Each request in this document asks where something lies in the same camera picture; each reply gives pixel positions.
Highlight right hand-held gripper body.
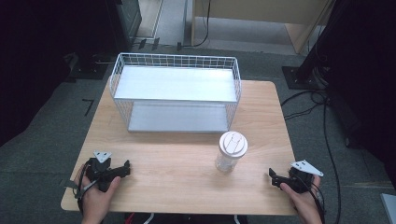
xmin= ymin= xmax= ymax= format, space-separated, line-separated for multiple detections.
xmin=279 ymin=159 xmax=325 ymax=194

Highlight black stand base plate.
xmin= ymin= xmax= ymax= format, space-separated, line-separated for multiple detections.
xmin=67 ymin=51 xmax=117 ymax=80

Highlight dark cabinet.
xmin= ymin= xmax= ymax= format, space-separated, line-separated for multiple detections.
xmin=106 ymin=0 xmax=143 ymax=48

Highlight black metal stand with base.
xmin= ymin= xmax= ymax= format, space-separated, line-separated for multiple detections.
xmin=281 ymin=0 xmax=349 ymax=91

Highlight person's left hand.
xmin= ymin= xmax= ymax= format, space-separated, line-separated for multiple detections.
xmin=74 ymin=163 xmax=122 ymax=224

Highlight clear cup with white lid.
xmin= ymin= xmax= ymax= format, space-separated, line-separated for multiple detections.
xmin=215 ymin=131 xmax=249 ymax=173

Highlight white flat box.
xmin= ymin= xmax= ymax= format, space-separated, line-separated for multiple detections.
xmin=379 ymin=192 xmax=396 ymax=224

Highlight hand-held gripper cable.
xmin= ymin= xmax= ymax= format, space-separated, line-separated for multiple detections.
xmin=297 ymin=175 xmax=328 ymax=224
xmin=72 ymin=167 xmax=100 ymax=217

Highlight person's right hand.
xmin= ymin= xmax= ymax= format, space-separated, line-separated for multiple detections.
xmin=279 ymin=175 xmax=324 ymax=224

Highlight left hand-held gripper cable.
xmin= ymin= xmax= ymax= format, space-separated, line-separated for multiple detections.
xmin=72 ymin=167 xmax=100 ymax=217

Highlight beige wooden desk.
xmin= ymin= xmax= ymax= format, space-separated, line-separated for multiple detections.
xmin=191 ymin=0 xmax=336 ymax=54

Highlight right hand-held gripper cable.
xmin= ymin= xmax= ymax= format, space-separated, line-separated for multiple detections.
xmin=297 ymin=175 xmax=328 ymax=224

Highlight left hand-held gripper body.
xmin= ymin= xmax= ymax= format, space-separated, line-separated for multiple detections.
xmin=85 ymin=150 xmax=123 ymax=192

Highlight black floor cables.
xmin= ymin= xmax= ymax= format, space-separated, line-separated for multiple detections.
xmin=279 ymin=88 xmax=344 ymax=224

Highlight white wire two-tier shelf rack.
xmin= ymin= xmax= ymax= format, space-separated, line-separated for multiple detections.
xmin=108 ymin=52 xmax=243 ymax=133

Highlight black cable under desk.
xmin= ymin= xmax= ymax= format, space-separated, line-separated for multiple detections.
xmin=177 ymin=0 xmax=212 ymax=51

